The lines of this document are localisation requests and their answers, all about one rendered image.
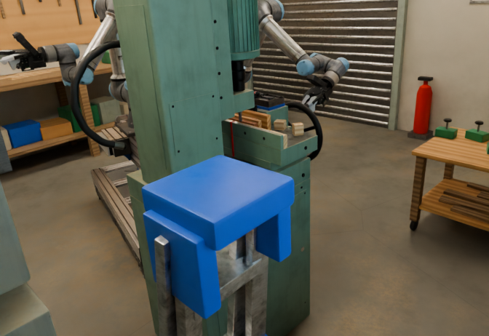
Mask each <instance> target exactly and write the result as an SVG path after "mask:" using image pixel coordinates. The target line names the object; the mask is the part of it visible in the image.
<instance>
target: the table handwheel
mask: <svg viewBox="0 0 489 336"><path fill-rule="evenodd" d="M285 105H287V106H288V108H297V109H300V110H302V111H303V112H304V113H305V114H307V116H308V117H309V118H310V119H311V121H312V123H313V125H314V126H311V127H307V128H305V129H303V131H304V132H308V131H310V130H313V129H315V130H316V134H317V150H315V151H313V152H312V153H311V154H309V155H308V157H310V159H311V160H313V159H315V158H316V157H317V155H318V154H319V152H320V151H321V148H322V142H323V134H322V128H321V125H320V122H319V120H318V118H317V117H316V115H315V114H314V112H313V111H312V110H311V109H310V108H309V107H307V106H306V105H304V104H302V103H298V102H288V103H285Z"/></svg>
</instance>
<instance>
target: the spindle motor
mask: <svg viewBox="0 0 489 336"><path fill-rule="evenodd" d="M227 7H228V28H229V38H230V50H231V61H240V60H250V59H253V58H256V57H259V56H260V43H259V26H258V0H227Z"/></svg>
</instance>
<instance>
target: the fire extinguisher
mask: <svg viewBox="0 0 489 336"><path fill-rule="evenodd" d="M418 80H419V81H424V84H423V85H421V86H420V87H419V89H418V91H417V95H416V109H415V116H414V124H413V130H411V131H410V132H408V134H407V137H410V138H415V139H419V140H427V139H429V138H430V137H431V136H432V135H433V131H431V130H429V118H430V112H431V105H432V88H431V87H430V86H429V85H428V81H432V80H433V77H428V76H419V77H418Z"/></svg>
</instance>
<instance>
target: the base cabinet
mask: <svg viewBox="0 0 489 336"><path fill-rule="evenodd" d="M310 193H311V179H310V178H309V179H307V180H304V181H303V182H301V183H299V184H297V185H295V186H294V196H295V200H294V202H293V204H292V205H291V206H290V227H291V254H290V255H289V256H288V257H286V258H285V259H284V260H283V261H282V262H277V261H276V260H273V259H271V258H270V257H269V266H268V285H267V304H266V334H267V335H268V336H285V335H286V334H288V333H289V332H290V331H291V330H292V329H294V328H295V327H296V326H297V325H298V324H300V323H301V322H302V321H303V320H304V319H305V318H306V317H307V316H309V315H310ZM130 199H131V204H132V211H133V215H134V220H135V227H136V231H137V235H138V243H139V247H140V254H141V259H142V263H143V270H144V275H145V279H146V286H147V290H148V298H149V302H150V306H151V314H152V318H153V323H154V330H155V333H156V334H157V335H158V336H159V313H158V300H157V287H156V282H155V281H154V275H153V271H152V267H151V258H150V254H149V250H148V242H147V238H146V230H145V225H144V221H143V213H144V212H146V211H145V209H144V204H143V203H142V202H141V201H139V200H137V199H136V198H134V197H133V196H131V195H130ZM227 324H228V298H226V299H225V300H223V301H222V302H221V307H220V309H219V310H218V311H216V312H215V313H214V314H213V315H211V316H210V317H209V318H207V319H203V318H202V336H223V335H225V334H226V333H227Z"/></svg>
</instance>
